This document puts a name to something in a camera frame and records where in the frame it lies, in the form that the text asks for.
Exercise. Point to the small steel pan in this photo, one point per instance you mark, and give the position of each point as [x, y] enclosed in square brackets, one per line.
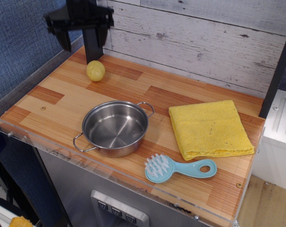
[114, 128]

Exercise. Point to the light blue scrub brush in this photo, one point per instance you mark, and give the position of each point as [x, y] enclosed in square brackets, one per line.
[160, 168]

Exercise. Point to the clear acrylic guard rail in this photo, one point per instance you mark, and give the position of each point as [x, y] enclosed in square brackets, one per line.
[45, 94]

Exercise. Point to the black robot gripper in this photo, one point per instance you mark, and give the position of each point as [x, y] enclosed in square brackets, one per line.
[76, 15]

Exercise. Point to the dark left post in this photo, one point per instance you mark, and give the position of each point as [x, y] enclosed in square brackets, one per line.
[93, 50]

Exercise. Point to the black and yellow bag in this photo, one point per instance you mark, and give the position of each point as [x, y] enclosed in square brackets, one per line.
[16, 222]

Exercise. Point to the folded yellow cloth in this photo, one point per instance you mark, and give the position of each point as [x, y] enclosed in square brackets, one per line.
[209, 130]

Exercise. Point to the dark right post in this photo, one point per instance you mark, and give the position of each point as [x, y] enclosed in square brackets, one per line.
[274, 85]

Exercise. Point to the dark post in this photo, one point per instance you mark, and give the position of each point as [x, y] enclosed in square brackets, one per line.
[93, 50]
[274, 85]

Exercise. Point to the white side cabinet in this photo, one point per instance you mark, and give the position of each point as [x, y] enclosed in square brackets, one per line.
[270, 160]

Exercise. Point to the yellow toy potato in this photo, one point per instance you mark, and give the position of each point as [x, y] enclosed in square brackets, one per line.
[95, 71]

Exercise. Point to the silver button control panel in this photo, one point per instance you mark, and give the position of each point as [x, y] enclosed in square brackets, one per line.
[103, 202]

